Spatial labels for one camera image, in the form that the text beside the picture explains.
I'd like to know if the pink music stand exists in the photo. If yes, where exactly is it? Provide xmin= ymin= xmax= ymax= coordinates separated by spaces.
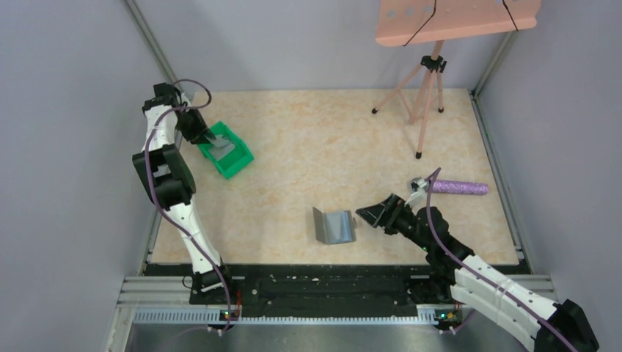
xmin=371 ymin=0 xmax=541 ymax=159

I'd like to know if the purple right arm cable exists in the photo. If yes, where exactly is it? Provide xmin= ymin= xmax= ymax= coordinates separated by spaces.
xmin=421 ymin=168 xmax=584 ymax=352

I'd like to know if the purple glitter microphone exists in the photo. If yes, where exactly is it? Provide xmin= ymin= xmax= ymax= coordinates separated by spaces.
xmin=408 ymin=177 xmax=489 ymax=196

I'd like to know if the silver credit card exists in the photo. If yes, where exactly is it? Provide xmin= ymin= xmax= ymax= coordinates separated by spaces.
xmin=208 ymin=143 xmax=235 ymax=161

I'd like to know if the grey card holder wallet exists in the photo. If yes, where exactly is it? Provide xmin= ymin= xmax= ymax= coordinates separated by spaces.
xmin=312 ymin=207 xmax=356 ymax=245

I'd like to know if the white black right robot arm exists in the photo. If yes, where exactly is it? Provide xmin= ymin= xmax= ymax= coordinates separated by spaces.
xmin=355 ymin=194 xmax=600 ymax=351

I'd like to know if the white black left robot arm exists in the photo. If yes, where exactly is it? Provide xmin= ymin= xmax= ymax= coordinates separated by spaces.
xmin=132 ymin=83 xmax=234 ymax=292

